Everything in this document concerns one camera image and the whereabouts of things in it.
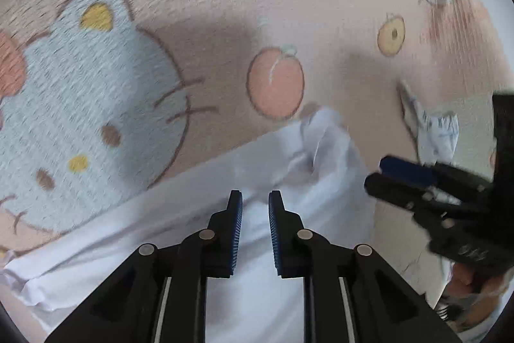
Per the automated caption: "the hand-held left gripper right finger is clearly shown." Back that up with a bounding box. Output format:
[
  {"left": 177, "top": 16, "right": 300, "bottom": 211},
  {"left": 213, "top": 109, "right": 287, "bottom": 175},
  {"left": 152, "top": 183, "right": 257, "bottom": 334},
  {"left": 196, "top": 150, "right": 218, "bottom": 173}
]
[{"left": 268, "top": 189, "right": 462, "bottom": 343}]

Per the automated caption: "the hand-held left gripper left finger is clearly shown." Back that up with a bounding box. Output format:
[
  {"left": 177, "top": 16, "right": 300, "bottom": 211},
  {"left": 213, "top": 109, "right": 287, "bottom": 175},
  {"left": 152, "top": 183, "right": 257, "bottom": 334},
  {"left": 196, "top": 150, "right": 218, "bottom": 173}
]
[{"left": 44, "top": 189, "right": 244, "bottom": 343}]

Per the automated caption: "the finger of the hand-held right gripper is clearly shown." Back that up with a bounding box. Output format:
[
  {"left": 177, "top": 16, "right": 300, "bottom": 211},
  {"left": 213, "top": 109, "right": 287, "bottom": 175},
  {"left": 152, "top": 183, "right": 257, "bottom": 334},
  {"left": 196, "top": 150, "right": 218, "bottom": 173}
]
[
  {"left": 378, "top": 155, "right": 494, "bottom": 204},
  {"left": 363, "top": 173, "right": 488, "bottom": 223}
]

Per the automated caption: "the light blue printed garment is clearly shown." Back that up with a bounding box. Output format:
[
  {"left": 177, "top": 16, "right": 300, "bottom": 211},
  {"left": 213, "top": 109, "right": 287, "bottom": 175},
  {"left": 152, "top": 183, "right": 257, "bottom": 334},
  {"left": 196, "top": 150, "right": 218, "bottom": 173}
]
[{"left": 397, "top": 81, "right": 459, "bottom": 167}]

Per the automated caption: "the white T-shirt with navy collar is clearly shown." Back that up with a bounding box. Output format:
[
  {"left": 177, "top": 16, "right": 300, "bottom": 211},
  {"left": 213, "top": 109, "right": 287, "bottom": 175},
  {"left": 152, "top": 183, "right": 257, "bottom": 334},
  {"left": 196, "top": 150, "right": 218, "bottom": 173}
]
[{"left": 0, "top": 106, "right": 378, "bottom": 343}]

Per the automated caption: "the person's right hand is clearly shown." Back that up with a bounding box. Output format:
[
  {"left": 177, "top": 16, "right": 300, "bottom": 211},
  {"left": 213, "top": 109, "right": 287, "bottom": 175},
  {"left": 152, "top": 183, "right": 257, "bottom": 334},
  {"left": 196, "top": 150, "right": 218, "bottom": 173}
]
[{"left": 447, "top": 264, "right": 507, "bottom": 312}]

